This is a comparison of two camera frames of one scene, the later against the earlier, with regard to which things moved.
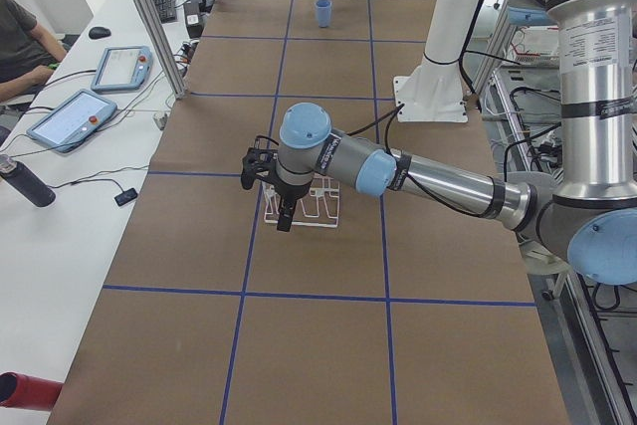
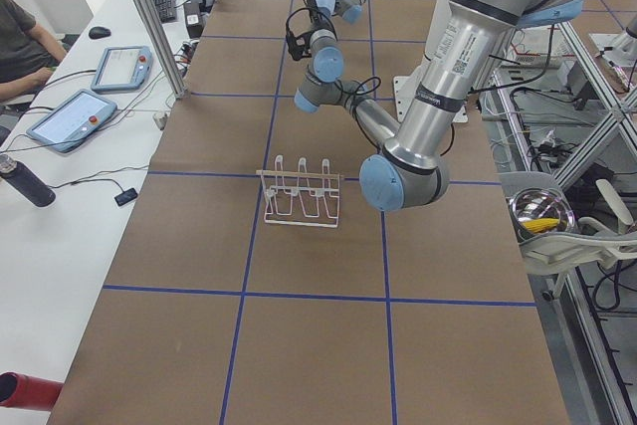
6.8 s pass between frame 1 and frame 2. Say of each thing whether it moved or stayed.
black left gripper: moved
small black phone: stayed
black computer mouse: stayed
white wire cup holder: stayed
